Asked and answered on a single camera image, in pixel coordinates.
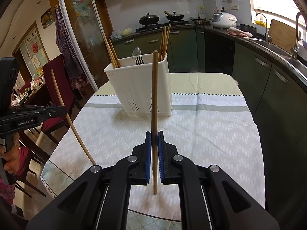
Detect green kitchen base cabinets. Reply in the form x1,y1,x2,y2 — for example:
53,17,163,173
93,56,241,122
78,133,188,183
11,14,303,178
111,26,307,135

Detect wooden chair with red cushion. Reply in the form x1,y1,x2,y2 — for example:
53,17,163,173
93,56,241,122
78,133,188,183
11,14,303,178
41,54,83,137
14,125,52,197

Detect white rice cooker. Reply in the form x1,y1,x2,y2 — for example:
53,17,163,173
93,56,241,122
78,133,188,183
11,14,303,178
211,12,238,29

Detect brown wooden chopstick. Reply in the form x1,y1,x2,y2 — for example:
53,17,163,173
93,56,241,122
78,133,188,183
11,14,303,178
103,34,118,69
108,39,121,68
161,27,168,55
163,24,171,60
159,25,166,54

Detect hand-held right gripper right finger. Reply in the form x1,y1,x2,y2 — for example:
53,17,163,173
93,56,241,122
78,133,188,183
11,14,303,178
158,131,280,230

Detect cluttered side table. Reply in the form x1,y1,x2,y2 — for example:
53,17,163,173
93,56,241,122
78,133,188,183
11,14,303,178
11,75,47,106

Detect black wok with wooden handle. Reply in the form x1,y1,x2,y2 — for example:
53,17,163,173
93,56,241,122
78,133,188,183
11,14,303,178
164,11,186,21

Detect long wooden chopstick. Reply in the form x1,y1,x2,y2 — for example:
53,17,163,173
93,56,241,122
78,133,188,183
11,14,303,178
150,50,159,195
50,69,96,166

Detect wooden cutting board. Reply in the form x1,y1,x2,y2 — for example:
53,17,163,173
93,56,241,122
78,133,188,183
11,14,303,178
267,19,302,48

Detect white plastic utensil holder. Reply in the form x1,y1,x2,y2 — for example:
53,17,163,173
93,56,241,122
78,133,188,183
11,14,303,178
104,53,173,117

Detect framed wall picture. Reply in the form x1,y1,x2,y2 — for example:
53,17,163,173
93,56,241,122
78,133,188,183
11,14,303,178
40,8,55,30

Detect steel kitchen faucet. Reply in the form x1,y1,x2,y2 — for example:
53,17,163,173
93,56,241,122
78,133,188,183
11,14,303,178
291,11,307,60

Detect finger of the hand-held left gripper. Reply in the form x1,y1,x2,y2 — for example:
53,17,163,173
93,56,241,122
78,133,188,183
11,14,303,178
11,105,48,113
41,107,68,124

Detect black gas stove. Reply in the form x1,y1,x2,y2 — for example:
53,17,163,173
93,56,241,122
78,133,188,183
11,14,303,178
136,20,190,33

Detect glass sliding door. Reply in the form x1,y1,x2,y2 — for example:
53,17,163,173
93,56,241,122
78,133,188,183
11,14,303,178
48,0,113,94

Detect wall calendar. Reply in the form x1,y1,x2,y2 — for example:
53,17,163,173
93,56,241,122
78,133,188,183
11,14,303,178
25,29,50,64

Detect small steel pot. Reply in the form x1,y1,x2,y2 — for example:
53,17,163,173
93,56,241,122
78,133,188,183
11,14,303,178
191,16,207,25

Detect clear plastic bottle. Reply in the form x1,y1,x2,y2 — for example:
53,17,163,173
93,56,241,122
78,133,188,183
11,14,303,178
195,6,207,18

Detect thin curved tap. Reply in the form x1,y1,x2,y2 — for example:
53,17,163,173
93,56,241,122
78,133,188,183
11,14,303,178
255,13,270,42

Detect steel kitchen sink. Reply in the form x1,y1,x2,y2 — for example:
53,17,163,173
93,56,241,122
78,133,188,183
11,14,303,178
249,38,307,71

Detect checked hanging apron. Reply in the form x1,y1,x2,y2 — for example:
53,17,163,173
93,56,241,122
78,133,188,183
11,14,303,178
55,7,89,84

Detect black wok with lid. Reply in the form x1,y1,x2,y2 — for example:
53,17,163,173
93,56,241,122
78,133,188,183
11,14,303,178
138,13,160,25

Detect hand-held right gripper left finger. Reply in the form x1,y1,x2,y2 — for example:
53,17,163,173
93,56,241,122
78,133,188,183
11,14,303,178
25,132,151,230

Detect pink cloth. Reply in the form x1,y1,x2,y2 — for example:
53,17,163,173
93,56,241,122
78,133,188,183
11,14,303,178
227,27,253,38

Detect person's left hand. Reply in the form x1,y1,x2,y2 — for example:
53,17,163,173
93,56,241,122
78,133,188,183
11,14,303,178
0,134,21,176

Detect pink patterned clothing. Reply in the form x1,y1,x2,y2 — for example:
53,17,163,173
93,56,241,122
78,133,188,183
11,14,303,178
0,176,15,205

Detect black cooking pot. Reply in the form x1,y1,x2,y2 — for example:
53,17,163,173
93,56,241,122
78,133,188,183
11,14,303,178
240,23,257,35

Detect patterned white tablecloth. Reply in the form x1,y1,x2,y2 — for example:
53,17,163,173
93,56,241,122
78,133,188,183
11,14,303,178
40,72,268,221

